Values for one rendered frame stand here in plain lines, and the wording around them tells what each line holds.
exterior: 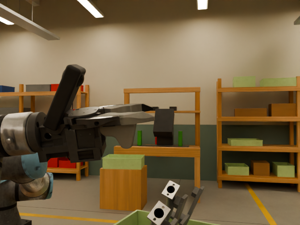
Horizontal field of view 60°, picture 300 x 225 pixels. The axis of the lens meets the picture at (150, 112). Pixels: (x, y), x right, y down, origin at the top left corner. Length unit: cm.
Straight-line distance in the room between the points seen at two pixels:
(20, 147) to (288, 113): 545
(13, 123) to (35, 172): 39
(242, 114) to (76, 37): 436
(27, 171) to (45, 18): 687
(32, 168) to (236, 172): 499
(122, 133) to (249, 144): 517
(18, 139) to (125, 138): 18
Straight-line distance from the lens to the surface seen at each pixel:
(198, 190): 107
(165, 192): 88
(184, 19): 641
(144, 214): 134
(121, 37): 657
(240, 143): 551
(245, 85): 554
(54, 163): 645
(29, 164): 85
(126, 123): 41
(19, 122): 48
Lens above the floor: 141
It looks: 1 degrees up
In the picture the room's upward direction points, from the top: straight up
